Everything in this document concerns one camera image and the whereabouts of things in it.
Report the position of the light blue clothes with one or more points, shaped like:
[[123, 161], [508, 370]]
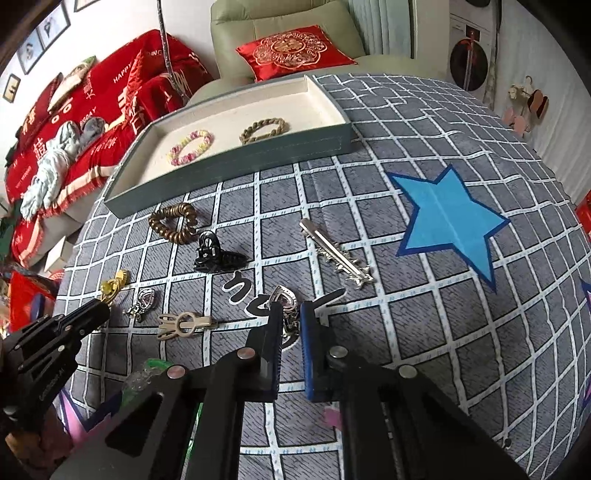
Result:
[[62, 151]]

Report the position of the washing machine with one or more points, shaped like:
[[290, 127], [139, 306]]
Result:
[[472, 64]]

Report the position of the cream jewelry tray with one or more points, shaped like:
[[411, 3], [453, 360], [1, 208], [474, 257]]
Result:
[[254, 128]]

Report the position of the grey checked tablecloth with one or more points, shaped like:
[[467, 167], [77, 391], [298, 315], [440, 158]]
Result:
[[441, 241]]

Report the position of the white curtain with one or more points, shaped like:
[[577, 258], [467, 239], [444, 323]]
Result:
[[386, 26]]

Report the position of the red embroidered cushion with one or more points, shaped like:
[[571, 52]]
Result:
[[294, 51]]

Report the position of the clear chain hair clip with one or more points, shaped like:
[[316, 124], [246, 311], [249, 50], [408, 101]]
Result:
[[144, 302]]

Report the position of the red blanket sofa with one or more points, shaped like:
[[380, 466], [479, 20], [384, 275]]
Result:
[[140, 82]]

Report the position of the pink crystal hair clip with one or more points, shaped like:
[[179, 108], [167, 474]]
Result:
[[291, 313]]

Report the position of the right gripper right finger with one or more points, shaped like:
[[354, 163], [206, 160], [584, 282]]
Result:
[[320, 382]]

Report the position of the black claw hair clip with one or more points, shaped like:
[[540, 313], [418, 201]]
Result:
[[211, 258]]

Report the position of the silver hair clip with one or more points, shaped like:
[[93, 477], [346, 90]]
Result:
[[341, 259]]

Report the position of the beige rabbit hair clip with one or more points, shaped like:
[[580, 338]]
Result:
[[182, 325]]

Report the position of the white small stool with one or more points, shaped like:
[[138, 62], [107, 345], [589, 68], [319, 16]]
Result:
[[58, 256]]

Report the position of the green leather armchair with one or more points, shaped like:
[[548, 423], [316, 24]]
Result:
[[234, 23]]

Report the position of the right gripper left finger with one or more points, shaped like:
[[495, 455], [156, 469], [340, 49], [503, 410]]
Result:
[[263, 371]]

